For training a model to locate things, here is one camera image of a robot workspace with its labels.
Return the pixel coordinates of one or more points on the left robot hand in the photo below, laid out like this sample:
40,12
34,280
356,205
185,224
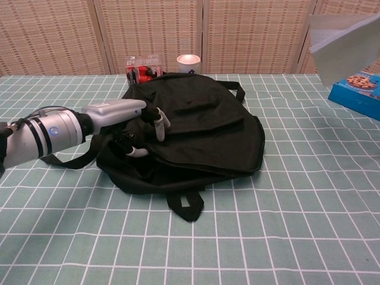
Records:
112,114

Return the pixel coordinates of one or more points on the black fabric backpack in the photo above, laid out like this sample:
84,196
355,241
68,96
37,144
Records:
205,142

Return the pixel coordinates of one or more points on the blue cookie box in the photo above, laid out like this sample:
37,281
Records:
354,96

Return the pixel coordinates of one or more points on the green checkered tablecloth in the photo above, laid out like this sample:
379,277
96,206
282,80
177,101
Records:
267,237

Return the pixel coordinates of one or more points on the bamboo folding screen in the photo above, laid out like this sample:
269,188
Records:
237,32

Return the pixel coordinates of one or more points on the white paper cup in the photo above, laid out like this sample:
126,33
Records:
187,63

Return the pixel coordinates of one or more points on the yellow cover paperback book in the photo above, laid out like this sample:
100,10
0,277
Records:
338,50

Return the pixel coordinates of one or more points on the clear plastic box red items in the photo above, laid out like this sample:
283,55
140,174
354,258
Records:
139,71

